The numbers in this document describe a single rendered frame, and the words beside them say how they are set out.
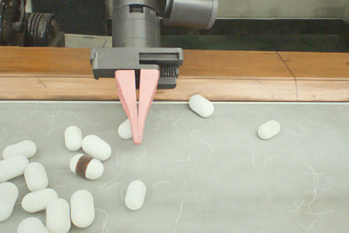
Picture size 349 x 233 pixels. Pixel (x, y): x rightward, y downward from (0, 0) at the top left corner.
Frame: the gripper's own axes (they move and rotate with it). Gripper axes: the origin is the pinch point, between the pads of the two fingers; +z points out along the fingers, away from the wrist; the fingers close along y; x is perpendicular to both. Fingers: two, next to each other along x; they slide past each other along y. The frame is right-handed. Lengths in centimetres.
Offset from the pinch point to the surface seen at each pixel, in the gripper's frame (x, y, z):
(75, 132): 0.6, -6.8, -0.7
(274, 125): 1.6, 16.2, -1.4
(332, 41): 185, 139, -103
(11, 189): -4.8, -11.6, 5.6
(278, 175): -1.3, 14.9, 4.8
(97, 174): -2.5, -4.1, 4.3
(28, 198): -5.2, -9.9, 6.6
